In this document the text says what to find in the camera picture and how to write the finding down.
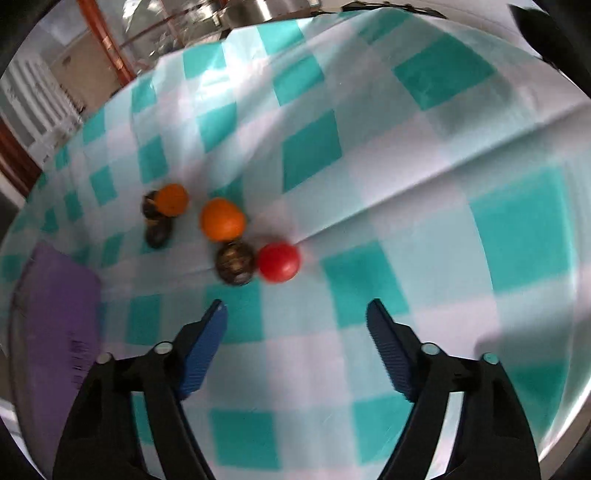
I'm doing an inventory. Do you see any purple tray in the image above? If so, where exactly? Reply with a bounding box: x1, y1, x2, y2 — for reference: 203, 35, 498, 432
14, 243, 103, 462

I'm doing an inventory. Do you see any red tomato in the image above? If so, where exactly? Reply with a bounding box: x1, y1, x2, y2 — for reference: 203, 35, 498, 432
257, 242, 302, 284

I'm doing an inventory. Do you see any orange metal pole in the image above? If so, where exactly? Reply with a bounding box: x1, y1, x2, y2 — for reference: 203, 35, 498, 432
78, 0, 137, 86

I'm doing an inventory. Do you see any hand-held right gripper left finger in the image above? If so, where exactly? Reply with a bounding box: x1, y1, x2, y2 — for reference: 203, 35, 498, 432
52, 299, 229, 480

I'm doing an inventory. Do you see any teal checkered tablecloth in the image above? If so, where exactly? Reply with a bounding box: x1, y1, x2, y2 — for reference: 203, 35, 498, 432
0, 8, 591, 480

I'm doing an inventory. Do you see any white radiator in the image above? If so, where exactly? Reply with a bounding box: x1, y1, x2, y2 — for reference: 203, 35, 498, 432
0, 59, 81, 162

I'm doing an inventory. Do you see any steel pot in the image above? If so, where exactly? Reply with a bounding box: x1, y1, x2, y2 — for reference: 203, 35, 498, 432
217, 0, 324, 29

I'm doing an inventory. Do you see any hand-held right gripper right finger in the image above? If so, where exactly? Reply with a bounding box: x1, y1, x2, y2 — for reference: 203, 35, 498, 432
366, 298, 542, 480

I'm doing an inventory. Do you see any orange tangerine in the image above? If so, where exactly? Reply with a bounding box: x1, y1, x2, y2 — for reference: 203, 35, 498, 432
156, 183, 190, 217
199, 198, 247, 243

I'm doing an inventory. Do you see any dark brown passion fruit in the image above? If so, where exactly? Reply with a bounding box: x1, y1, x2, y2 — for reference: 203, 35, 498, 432
145, 217, 175, 249
141, 191, 162, 219
216, 241, 256, 286

